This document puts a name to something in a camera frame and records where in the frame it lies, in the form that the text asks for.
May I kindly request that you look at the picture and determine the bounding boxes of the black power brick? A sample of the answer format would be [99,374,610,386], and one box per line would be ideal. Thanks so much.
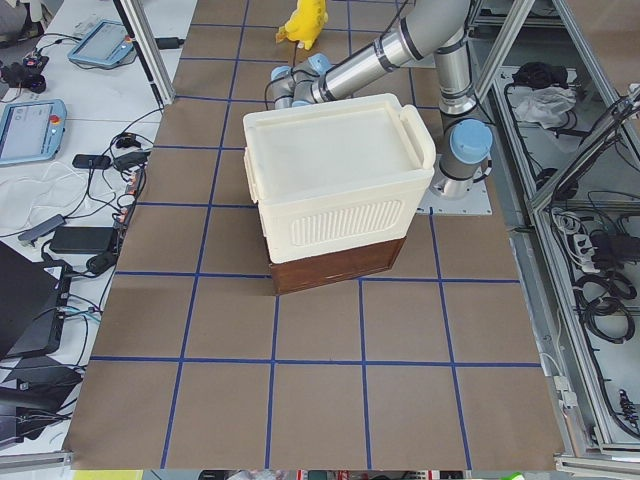
[50,226,115,254]

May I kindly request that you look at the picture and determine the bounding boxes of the blue teach pendant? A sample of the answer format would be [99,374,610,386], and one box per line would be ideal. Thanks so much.
[1,99,67,166]
[67,20,134,69]

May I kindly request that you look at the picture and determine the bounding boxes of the white crumpled cloth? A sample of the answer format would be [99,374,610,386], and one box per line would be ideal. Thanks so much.
[514,86,576,129]

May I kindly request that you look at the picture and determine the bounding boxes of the cream plastic storage box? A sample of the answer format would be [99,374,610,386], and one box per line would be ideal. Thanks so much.
[243,94,436,264]

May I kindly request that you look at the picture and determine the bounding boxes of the yellow plush dinosaur toy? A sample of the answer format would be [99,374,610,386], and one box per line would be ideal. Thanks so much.
[275,0,329,51]

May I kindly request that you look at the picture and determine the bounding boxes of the black laptop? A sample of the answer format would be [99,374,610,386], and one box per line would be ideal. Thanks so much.
[1,244,71,359]

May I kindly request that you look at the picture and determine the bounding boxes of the black power adapter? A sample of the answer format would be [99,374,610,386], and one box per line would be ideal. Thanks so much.
[156,37,184,50]

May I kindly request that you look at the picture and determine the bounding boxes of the silver robot arm near drawer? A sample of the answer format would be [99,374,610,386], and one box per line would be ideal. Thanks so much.
[266,1,479,139]

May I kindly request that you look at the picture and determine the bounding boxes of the blue teach pendant near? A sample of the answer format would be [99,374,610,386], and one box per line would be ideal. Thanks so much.
[1,99,67,166]

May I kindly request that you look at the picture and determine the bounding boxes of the blue teach pendant far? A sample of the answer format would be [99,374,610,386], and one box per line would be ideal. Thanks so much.
[67,20,134,69]

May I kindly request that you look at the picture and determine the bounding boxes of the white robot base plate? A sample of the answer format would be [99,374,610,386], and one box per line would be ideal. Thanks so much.
[416,154,493,216]

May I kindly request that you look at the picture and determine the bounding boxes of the aluminium frame post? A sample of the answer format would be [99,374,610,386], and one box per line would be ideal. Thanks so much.
[113,0,175,109]

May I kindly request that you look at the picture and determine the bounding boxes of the dark wooden drawer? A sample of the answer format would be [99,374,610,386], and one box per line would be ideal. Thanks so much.
[269,237,406,295]

